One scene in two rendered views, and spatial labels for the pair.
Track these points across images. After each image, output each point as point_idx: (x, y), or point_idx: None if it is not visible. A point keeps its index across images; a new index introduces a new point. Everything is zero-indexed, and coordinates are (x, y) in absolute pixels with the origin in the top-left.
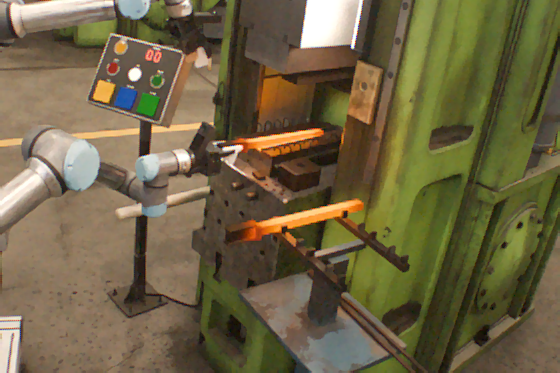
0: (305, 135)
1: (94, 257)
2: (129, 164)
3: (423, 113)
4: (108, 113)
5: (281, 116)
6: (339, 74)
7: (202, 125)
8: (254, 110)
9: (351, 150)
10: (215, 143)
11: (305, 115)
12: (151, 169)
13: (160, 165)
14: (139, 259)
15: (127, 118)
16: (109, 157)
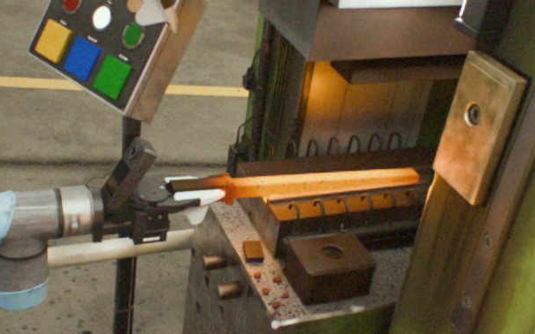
0: (374, 180)
1: (85, 285)
2: (201, 141)
3: None
4: (202, 59)
5: (354, 129)
6: (462, 66)
7: (132, 145)
8: (294, 114)
9: (435, 246)
10: (170, 179)
11: (398, 134)
12: None
13: (15, 219)
14: (118, 315)
15: (226, 70)
16: (177, 126)
